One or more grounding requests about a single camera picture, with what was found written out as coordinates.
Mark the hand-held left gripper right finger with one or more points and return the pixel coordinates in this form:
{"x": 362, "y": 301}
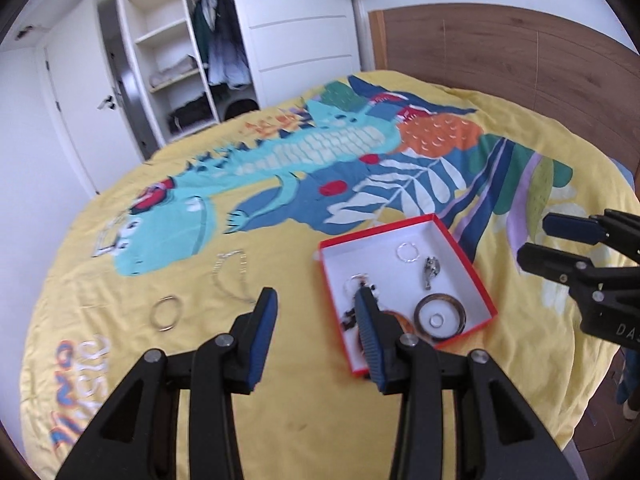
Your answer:
{"x": 371, "y": 332}

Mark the wooden headboard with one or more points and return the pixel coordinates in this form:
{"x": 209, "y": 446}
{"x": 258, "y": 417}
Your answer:
{"x": 525, "y": 70}

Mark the blue cloth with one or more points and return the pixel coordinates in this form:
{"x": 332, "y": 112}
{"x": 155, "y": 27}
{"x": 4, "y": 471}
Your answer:
{"x": 627, "y": 380}

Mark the folded dark clothes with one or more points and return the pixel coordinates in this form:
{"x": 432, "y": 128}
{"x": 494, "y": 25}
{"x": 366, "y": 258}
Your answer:
{"x": 192, "y": 112}

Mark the amber bangle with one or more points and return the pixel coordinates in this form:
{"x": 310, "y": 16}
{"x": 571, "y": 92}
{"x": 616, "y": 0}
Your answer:
{"x": 400, "y": 321}

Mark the red jewelry box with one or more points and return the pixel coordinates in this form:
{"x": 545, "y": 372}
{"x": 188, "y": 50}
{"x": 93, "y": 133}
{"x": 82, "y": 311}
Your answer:
{"x": 445, "y": 240}

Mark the hanging jackets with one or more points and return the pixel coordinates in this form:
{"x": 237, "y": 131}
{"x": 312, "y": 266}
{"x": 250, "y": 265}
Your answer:
{"x": 222, "y": 45}

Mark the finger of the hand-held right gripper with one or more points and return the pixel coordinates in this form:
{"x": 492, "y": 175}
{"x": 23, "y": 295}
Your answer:
{"x": 570, "y": 227}
{"x": 550, "y": 260}

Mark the thin silver bangle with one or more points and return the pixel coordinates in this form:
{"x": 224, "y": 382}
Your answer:
{"x": 156, "y": 321}

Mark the black bag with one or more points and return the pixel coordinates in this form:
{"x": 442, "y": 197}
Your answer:
{"x": 240, "y": 110}

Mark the silver pendant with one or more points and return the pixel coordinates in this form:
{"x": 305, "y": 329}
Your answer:
{"x": 431, "y": 272}

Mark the dark olive bangle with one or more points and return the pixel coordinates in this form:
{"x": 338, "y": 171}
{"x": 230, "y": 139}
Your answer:
{"x": 457, "y": 329}

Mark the folded beige clothes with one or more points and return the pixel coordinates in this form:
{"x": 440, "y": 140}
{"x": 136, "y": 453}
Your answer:
{"x": 175, "y": 72}

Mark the white door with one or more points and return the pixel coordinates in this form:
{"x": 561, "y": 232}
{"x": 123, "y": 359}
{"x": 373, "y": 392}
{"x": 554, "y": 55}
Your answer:
{"x": 75, "y": 110}

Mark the yellow dinosaur print blanket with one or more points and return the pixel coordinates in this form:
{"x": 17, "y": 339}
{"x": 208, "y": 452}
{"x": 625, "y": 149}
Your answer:
{"x": 150, "y": 240}

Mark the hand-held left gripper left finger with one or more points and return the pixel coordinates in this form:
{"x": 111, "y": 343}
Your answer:
{"x": 262, "y": 332}

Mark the white wardrobe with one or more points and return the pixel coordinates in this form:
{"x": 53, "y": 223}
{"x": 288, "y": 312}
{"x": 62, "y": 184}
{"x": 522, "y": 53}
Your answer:
{"x": 300, "y": 30}

